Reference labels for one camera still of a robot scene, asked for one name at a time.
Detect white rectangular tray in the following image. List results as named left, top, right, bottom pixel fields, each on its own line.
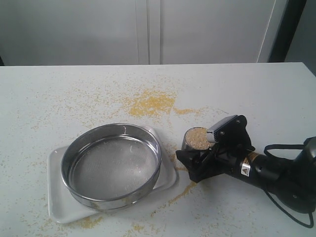
left=47, top=126, right=177, bottom=224

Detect round steel sieve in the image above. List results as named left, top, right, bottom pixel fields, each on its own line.
left=61, top=123, right=162, bottom=211

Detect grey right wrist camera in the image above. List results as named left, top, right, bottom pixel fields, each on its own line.
left=206, top=115, right=237, bottom=143

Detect small stainless steel cup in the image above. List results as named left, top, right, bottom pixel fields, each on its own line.
left=181, top=126, right=213, bottom=152

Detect spilled yellow millet pile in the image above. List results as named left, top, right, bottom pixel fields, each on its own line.
left=128, top=89, right=179, bottom=117

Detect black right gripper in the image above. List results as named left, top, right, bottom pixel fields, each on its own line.
left=176, top=115, right=255, bottom=183

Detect yellow grains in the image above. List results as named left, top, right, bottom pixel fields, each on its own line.
left=185, top=128, right=213, bottom=150

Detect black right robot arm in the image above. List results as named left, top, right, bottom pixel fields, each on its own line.
left=176, top=115, right=316, bottom=213

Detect yellow millet arc spill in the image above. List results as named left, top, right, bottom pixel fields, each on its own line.
left=168, top=167, right=197, bottom=206

